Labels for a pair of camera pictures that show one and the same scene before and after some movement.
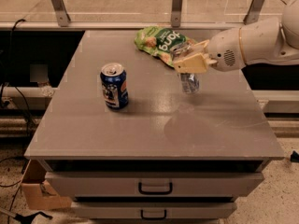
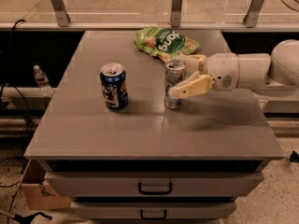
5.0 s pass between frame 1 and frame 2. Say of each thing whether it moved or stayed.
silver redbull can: moved
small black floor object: stayed
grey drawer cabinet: stayed
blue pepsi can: stayed
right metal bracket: stayed
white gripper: moved
